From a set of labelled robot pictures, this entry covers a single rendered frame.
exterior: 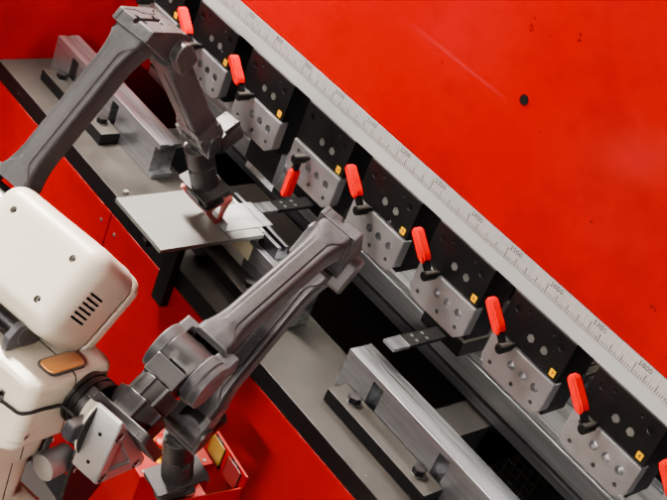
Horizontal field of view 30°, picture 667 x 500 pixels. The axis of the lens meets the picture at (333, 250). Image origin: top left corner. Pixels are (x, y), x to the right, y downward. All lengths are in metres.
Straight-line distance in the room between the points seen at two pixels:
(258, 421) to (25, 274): 0.89
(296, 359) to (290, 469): 0.22
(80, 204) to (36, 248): 1.20
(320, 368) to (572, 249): 0.70
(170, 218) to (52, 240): 0.84
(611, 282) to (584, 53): 0.36
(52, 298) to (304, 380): 0.87
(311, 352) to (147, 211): 0.44
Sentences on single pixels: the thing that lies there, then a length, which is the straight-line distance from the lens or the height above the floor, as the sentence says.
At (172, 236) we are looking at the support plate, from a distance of 2.52.
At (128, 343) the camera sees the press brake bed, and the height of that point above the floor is 0.60.
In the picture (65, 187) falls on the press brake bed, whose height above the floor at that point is 0.76.
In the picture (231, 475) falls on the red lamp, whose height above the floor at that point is 0.81.
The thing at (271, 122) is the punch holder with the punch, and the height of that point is 1.24.
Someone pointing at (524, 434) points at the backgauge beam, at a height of 0.93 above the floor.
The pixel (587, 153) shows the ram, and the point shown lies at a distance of 2.01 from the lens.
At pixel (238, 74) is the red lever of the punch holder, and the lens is 2.56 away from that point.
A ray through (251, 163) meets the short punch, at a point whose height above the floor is 1.10.
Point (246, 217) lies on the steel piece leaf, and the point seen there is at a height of 1.00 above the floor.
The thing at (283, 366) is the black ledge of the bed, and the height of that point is 0.87.
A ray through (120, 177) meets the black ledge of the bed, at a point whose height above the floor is 0.87.
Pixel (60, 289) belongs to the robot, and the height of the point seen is 1.34.
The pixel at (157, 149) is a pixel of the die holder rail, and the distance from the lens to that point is 2.90.
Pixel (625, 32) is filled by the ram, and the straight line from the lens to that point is 1.96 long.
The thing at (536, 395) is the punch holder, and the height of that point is 1.21.
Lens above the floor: 2.37
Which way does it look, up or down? 31 degrees down
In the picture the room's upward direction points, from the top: 23 degrees clockwise
